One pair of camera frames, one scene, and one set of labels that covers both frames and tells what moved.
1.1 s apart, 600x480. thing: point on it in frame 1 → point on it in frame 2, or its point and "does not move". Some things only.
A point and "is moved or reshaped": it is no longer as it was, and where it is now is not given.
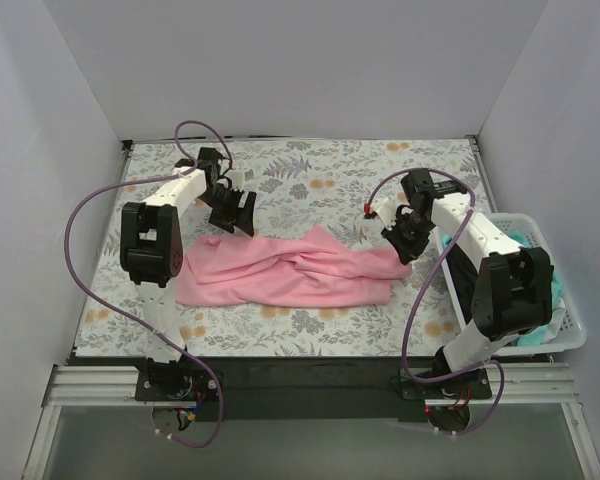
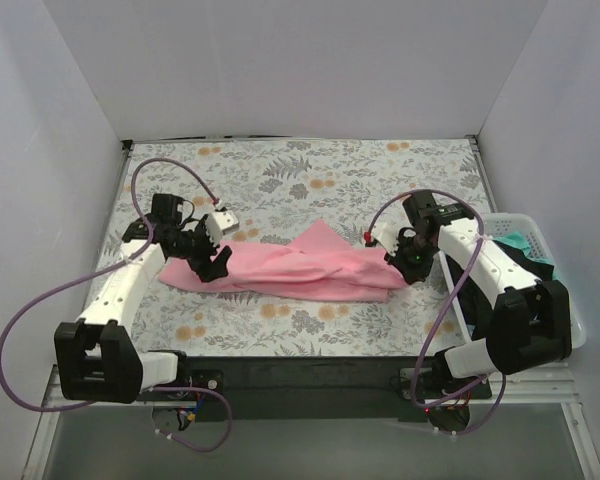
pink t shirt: [315, 267] is moved or reshaped
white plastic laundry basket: [523, 225] does not move
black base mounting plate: [313, 390] does not move
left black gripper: [230, 204] → [203, 251]
